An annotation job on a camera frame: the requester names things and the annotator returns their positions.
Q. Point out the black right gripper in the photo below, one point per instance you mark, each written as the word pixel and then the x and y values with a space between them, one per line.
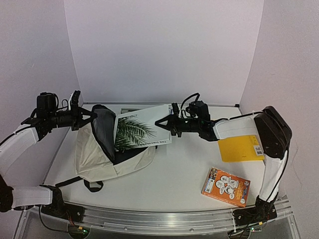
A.
pixel 176 124

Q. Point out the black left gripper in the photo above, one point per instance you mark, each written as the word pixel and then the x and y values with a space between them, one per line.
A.
pixel 77 121

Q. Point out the palm leaf cover book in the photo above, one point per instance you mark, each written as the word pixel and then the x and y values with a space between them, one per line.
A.
pixel 137 129

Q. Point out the cream white backpack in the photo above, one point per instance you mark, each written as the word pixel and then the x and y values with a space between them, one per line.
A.
pixel 96 159

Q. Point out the orange comic book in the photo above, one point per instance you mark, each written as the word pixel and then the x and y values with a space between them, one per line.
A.
pixel 226 187

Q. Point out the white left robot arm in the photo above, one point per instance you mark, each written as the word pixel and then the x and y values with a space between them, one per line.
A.
pixel 32 130

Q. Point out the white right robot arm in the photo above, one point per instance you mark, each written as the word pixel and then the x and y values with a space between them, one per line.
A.
pixel 272 132

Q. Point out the silver stapler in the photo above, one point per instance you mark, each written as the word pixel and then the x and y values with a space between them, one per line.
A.
pixel 128 110

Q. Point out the yellow paper folder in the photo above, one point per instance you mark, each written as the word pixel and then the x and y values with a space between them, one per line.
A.
pixel 240 149

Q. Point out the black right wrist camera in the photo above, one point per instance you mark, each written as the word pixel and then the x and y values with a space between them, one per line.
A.
pixel 196 108

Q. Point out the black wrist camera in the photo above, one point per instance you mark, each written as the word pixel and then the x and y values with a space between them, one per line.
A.
pixel 46 103
pixel 196 108

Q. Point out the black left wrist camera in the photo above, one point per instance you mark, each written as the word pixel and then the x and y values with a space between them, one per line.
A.
pixel 46 103

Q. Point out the aluminium front rail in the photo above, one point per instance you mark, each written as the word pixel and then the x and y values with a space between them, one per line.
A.
pixel 279 221

